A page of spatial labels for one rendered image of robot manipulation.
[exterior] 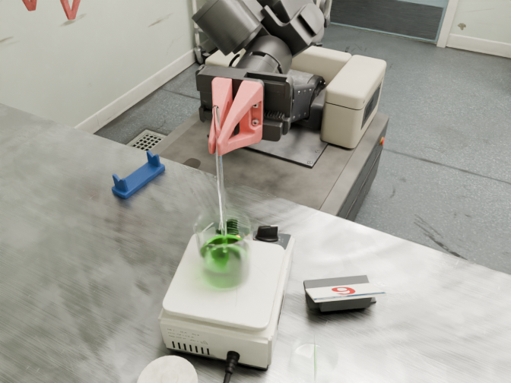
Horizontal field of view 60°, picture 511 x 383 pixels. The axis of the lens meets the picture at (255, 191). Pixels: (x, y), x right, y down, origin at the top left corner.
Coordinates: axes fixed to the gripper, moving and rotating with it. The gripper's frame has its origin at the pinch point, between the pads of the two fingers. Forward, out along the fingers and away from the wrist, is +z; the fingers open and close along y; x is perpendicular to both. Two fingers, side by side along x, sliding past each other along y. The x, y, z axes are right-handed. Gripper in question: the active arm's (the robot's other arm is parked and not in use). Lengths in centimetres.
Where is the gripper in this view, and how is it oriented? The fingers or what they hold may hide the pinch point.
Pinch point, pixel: (217, 144)
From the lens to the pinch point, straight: 41.7
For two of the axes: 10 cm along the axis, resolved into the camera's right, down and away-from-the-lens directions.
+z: -2.7, 6.3, -7.2
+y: 9.6, 1.8, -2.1
